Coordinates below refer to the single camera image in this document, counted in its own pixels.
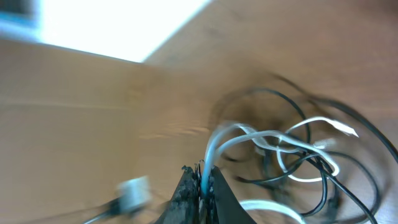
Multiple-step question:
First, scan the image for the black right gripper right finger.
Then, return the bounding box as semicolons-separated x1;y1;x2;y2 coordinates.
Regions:
211;166;256;224

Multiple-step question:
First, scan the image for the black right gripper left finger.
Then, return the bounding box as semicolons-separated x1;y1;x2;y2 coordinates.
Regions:
155;165;200;224

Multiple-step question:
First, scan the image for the white USB cable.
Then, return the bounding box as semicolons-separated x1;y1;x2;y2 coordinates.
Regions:
200;116;360;224

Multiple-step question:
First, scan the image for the thin black cable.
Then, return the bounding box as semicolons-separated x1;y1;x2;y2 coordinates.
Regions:
217;73;398;166

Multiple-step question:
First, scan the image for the cardboard box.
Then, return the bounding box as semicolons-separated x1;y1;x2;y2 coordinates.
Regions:
1;40;163;223

